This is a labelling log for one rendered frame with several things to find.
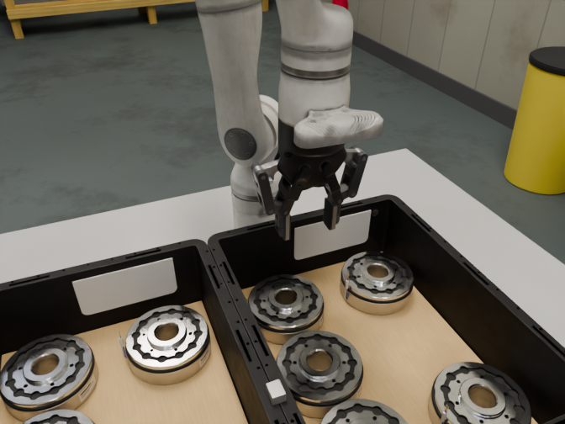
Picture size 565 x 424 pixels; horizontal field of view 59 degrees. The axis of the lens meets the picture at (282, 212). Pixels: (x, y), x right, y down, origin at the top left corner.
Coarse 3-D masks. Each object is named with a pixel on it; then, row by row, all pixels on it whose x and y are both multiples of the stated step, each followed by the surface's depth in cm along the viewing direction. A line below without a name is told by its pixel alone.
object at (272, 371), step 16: (352, 208) 73; (400, 208) 73; (256, 224) 70; (272, 224) 70; (416, 224) 70; (208, 240) 67; (224, 240) 67; (432, 240) 67; (224, 256) 64; (448, 256) 64; (224, 272) 61; (464, 272) 62; (480, 272) 61; (496, 288) 59; (240, 304) 57; (512, 304) 57; (528, 320) 55; (256, 336) 55; (544, 336) 53; (256, 352) 51; (560, 352) 51; (272, 368) 49; (288, 400) 46; (288, 416) 45; (560, 416) 45
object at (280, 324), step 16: (256, 288) 69; (272, 288) 69; (304, 288) 69; (256, 304) 67; (304, 304) 66; (320, 304) 66; (256, 320) 64; (272, 320) 64; (288, 320) 64; (304, 320) 64
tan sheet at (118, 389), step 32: (96, 352) 63; (96, 384) 59; (128, 384) 59; (192, 384) 59; (224, 384) 59; (0, 416) 56; (96, 416) 56; (128, 416) 56; (160, 416) 56; (192, 416) 56; (224, 416) 56
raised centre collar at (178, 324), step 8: (160, 320) 63; (168, 320) 63; (176, 320) 63; (152, 328) 62; (160, 328) 63; (184, 328) 62; (152, 336) 61; (184, 336) 61; (152, 344) 60; (160, 344) 60; (168, 344) 60; (176, 344) 60
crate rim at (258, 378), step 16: (192, 240) 67; (128, 256) 64; (144, 256) 64; (160, 256) 65; (208, 256) 64; (64, 272) 61; (80, 272) 61; (208, 272) 61; (0, 288) 59; (16, 288) 59; (224, 288) 59; (224, 304) 57; (240, 320) 55; (240, 336) 53; (240, 352) 51; (256, 368) 49; (256, 384) 48; (272, 416) 45
